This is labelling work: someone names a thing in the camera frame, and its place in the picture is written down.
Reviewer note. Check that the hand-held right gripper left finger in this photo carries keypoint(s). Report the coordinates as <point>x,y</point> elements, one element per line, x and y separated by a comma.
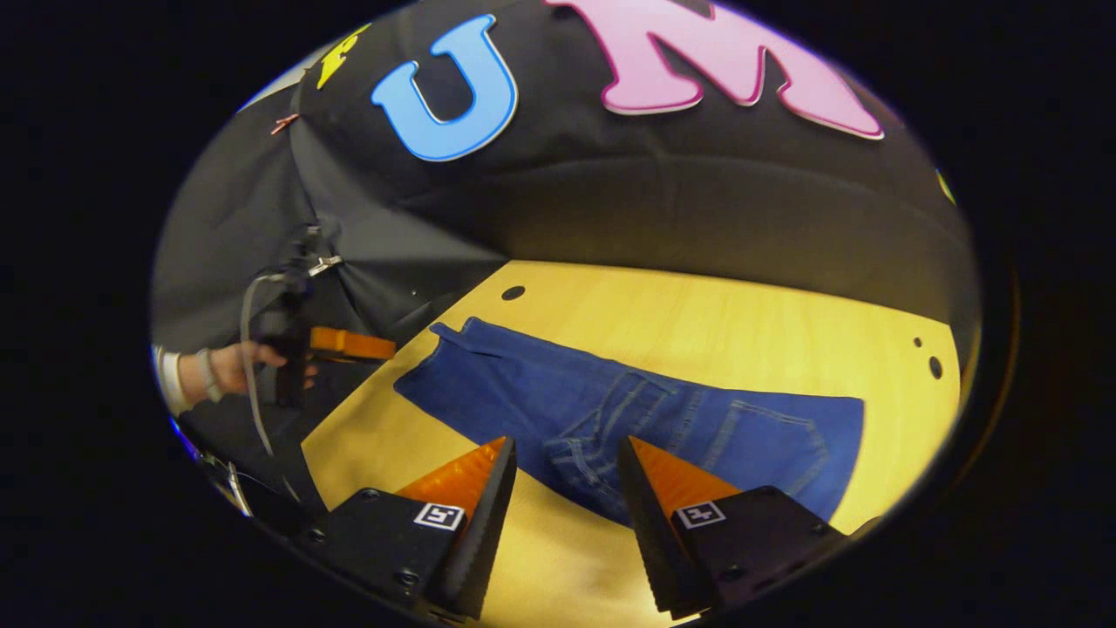
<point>484,523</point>

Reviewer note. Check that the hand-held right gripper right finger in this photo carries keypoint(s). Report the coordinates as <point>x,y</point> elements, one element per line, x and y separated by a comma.
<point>649,523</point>

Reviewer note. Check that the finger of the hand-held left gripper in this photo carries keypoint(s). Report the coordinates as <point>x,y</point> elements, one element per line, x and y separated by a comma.
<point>349,344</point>

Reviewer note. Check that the blue denim jeans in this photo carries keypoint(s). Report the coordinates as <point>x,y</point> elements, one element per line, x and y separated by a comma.
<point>610,410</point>

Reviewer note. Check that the small silver clip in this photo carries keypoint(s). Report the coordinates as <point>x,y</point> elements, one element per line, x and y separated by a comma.
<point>324,264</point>

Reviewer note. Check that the small red clip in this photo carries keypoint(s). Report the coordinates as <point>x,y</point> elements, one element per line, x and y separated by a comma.
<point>283,124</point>

